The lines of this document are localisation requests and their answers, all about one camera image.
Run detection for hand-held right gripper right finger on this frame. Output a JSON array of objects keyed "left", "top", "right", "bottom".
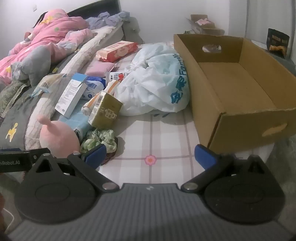
[{"left": 180, "top": 144, "right": 267, "bottom": 193}]

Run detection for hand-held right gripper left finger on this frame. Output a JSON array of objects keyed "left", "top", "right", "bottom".
[{"left": 30, "top": 144, "right": 121, "bottom": 193}]

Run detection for green floral scrunchie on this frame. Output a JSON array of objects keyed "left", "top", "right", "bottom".
[{"left": 80, "top": 129, "right": 118, "bottom": 154}]

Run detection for gold tissue pack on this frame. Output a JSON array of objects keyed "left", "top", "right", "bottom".
[{"left": 88, "top": 91, "right": 123, "bottom": 129}]

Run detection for white and blue carton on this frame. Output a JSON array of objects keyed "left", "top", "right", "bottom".
[{"left": 55, "top": 73, "right": 89, "bottom": 118}]

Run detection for blue and white wipes pack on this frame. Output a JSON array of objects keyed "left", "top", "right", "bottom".
[{"left": 80, "top": 75, "right": 107, "bottom": 100}]

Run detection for large cardboard box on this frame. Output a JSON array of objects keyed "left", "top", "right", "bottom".
[{"left": 173, "top": 34, "right": 296, "bottom": 153}]

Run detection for clear plastic packet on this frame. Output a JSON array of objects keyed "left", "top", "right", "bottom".
[{"left": 31, "top": 74, "right": 67, "bottom": 98}]

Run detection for pink soft pack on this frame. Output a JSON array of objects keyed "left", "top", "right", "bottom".
[{"left": 86, "top": 61, "right": 115, "bottom": 77}]

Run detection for light blue soft pack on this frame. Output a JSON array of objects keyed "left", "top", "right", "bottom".
[{"left": 58, "top": 111, "right": 93, "bottom": 139}]

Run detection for grey blanket with yellow print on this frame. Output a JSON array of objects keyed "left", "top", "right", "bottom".
[{"left": 0, "top": 79, "right": 58, "bottom": 151}]

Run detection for pink plush toy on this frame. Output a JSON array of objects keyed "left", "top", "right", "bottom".
[{"left": 37, "top": 115, "right": 81, "bottom": 158}]

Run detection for plaid bed sheet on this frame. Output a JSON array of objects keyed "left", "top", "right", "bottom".
[{"left": 53, "top": 41, "right": 275, "bottom": 186}]

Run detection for orange striped white packet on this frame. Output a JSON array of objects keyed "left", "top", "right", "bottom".
[{"left": 81, "top": 80, "right": 122, "bottom": 116}]

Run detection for white bottle with red label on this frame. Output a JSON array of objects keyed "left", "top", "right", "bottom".
[{"left": 106, "top": 71, "right": 130, "bottom": 82}]

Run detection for white plastic bag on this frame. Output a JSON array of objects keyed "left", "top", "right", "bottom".
[{"left": 114, "top": 43, "right": 190, "bottom": 116}]

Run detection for cream ruffled blanket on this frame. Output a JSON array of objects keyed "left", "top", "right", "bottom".
[{"left": 24, "top": 25, "right": 123, "bottom": 149}]

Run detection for red wet wipes pack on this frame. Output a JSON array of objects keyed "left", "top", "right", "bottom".
[{"left": 95, "top": 40, "right": 139, "bottom": 63}]

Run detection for small cardboard box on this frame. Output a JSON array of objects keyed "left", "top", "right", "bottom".
[{"left": 186, "top": 14, "right": 226, "bottom": 36}]

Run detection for pink quilt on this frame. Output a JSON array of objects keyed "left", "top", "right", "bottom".
[{"left": 0, "top": 9, "right": 93, "bottom": 85}]

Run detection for purple clothes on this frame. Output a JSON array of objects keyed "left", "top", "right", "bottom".
[{"left": 85, "top": 10, "right": 131, "bottom": 29}]

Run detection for dark snack bag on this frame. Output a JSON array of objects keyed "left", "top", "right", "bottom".
[{"left": 267, "top": 28, "right": 290, "bottom": 58}]

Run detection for dark headboard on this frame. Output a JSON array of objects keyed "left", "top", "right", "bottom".
[{"left": 66, "top": 0, "right": 121, "bottom": 18}]

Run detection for white cable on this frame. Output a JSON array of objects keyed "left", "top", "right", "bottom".
[{"left": 0, "top": 209, "right": 15, "bottom": 230}]

